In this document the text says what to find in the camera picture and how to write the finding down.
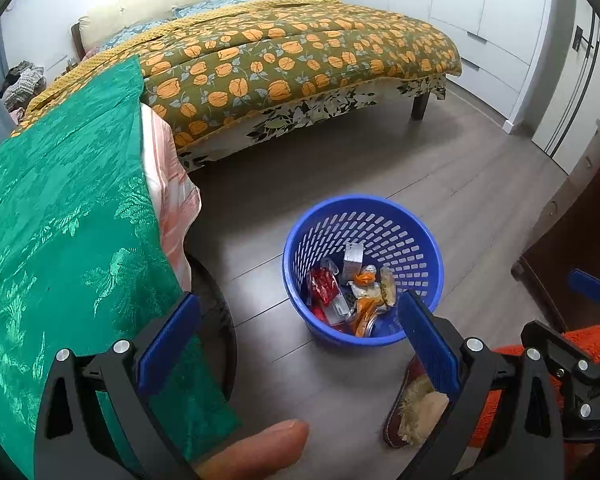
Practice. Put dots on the dark wooden cabinet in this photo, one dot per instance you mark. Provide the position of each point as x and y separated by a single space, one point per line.
580 220

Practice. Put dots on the white carton box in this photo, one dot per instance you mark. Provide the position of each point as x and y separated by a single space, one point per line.
352 257

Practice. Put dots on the person's left hand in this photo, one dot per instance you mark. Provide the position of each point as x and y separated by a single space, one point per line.
260 447

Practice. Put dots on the white wardrobe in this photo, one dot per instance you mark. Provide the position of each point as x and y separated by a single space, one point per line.
430 10

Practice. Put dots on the orange blue snack packet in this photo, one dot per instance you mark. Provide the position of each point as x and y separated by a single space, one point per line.
365 310

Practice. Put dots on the clear plastic box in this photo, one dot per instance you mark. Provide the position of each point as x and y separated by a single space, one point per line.
337 310

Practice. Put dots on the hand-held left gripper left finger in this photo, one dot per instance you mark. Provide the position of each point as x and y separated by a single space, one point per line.
167 342

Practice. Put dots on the pile of clothes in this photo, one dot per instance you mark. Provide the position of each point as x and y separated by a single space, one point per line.
22 82

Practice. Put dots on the furry brown slipper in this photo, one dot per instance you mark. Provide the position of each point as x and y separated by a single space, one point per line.
415 410

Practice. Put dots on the white printed wrapper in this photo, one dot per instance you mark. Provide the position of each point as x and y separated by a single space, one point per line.
362 290

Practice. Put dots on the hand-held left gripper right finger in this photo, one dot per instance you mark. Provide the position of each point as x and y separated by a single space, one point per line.
430 345

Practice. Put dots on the teal patterned pillow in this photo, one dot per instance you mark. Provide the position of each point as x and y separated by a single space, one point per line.
135 35
215 4

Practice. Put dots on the yellow dotted blanket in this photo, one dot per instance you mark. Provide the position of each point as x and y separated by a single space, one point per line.
190 21

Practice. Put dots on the green floral tablecloth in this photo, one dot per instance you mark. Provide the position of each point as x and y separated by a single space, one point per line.
55 210

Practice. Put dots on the floral bed skirt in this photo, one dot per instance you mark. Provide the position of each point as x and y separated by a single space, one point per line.
280 117

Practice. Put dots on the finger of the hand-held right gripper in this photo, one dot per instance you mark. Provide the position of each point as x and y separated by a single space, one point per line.
587 282
545 335

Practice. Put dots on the yellow white snack wrapper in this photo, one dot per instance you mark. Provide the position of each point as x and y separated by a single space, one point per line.
387 287

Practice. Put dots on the blue plastic basket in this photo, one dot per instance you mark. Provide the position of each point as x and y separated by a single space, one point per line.
305 317

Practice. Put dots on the red crinkled wrapper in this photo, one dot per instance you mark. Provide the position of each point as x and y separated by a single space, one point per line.
320 285

